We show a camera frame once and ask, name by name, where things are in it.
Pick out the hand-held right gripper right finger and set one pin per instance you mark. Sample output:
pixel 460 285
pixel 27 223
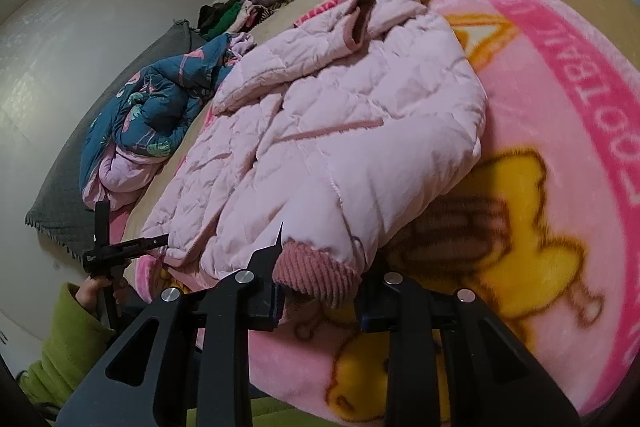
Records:
pixel 400 322

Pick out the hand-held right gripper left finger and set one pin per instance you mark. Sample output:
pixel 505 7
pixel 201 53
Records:
pixel 235 307

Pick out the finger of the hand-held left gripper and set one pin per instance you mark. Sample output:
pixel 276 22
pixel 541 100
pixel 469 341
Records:
pixel 140 244
pixel 102 227

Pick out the pink quilted jacket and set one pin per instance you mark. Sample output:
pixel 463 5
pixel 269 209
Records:
pixel 320 132

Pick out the person's left forearm green sleeve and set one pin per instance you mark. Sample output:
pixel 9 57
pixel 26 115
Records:
pixel 60 347

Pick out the pile of mixed clothes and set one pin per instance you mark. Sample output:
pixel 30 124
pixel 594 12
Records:
pixel 240 12

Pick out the person's left hand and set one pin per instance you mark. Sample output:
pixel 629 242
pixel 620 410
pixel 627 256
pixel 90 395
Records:
pixel 92 296

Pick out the grey pillow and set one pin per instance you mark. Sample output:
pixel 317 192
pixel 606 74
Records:
pixel 70 187

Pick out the blue flamingo print comforter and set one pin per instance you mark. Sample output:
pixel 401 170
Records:
pixel 145 107

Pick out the pink printed blanket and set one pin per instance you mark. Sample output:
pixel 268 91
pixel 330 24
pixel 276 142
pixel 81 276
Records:
pixel 540 157

